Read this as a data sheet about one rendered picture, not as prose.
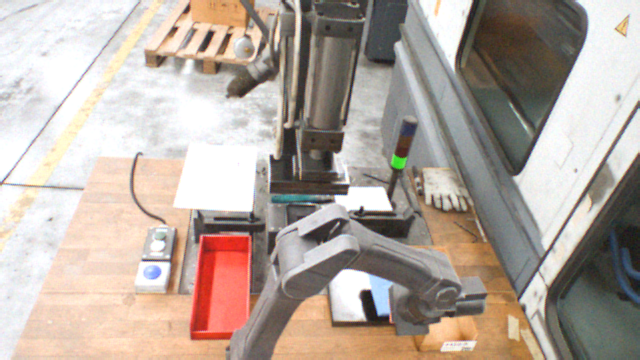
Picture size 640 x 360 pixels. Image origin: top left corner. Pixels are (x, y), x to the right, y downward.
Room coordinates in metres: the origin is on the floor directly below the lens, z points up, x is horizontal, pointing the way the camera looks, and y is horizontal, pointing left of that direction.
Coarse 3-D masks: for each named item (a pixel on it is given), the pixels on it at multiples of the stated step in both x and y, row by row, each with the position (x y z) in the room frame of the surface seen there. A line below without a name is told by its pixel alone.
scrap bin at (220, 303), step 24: (216, 240) 0.79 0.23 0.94; (240, 240) 0.80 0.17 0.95; (216, 264) 0.75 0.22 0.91; (240, 264) 0.76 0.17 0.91; (216, 288) 0.68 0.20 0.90; (240, 288) 0.69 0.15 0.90; (192, 312) 0.57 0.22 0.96; (216, 312) 0.61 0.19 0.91; (240, 312) 0.62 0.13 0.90; (192, 336) 0.54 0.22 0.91; (216, 336) 0.55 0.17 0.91
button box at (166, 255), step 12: (132, 168) 1.04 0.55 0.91; (132, 180) 0.99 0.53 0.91; (132, 192) 0.94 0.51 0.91; (156, 216) 0.87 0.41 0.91; (156, 228) 0.81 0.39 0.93; (168, 228) 0.81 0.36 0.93; (168, 240) 0.77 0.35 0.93; (144, 252) 0.73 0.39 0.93; (156, 252) 0.73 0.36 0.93; (168, 252) 0.74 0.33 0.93
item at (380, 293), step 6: (372, 276) 0.73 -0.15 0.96; (372, 282) 0.71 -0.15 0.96; (378, 282) 0.72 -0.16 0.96; (390, 282) 0.72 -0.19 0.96; (372, 288) 0.70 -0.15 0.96; (378, 288) 0.70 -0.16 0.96; (384, 288) 0.70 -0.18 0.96; (372, 294) 0.68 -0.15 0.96; (378, 294) 0.68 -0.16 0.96; (384, 294) 0.69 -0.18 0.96; (378, 300) 0.67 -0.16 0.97; (384, 300) 0.67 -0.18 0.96; (378, 306) 0.65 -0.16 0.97; (384, 306) 0.65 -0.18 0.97; (378, 312) 0.63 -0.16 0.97; (384, 312) 0.62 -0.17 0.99
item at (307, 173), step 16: (272, 160) 0.88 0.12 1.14; (288, 160) 0.89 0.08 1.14; (304, 160) 0.84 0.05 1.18; (320, 160) 0.85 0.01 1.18; (336, 160) 0.90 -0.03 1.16; (272, 176) 0.82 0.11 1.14; (288, 176) 0.83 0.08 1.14; (304, 176) 0.81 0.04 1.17; (320, 176) 0.81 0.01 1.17; (336, 176) 0.82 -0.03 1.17; (272, 192) 0.80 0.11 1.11; (288, 192) 0.81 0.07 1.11; (304, 192) 0.82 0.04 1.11; (320, 192) 0.82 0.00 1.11; (336, 192) 0.83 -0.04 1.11
